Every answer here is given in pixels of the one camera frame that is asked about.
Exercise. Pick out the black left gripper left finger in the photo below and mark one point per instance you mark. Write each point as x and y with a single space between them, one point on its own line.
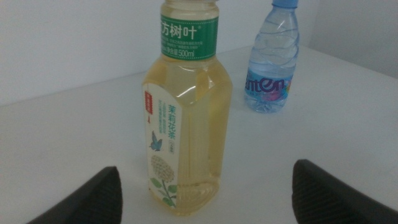
99 199

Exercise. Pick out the yellow tea bottle green label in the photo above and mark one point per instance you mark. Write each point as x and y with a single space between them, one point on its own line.
199 124

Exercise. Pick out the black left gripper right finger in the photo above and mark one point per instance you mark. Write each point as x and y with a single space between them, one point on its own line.
323 199

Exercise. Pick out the clear water bottle blue cap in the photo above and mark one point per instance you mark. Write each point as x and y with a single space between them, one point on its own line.
273 62

